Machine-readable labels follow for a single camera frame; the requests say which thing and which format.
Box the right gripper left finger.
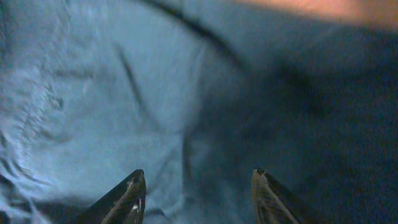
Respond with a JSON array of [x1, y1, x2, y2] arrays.
[[76, 169, 146, 224]]

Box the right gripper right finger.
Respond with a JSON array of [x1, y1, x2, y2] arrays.
[[251, 169, 320, 224]]

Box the navy blue shorts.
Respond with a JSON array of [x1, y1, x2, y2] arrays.
[[1, 0, 397, 223]]

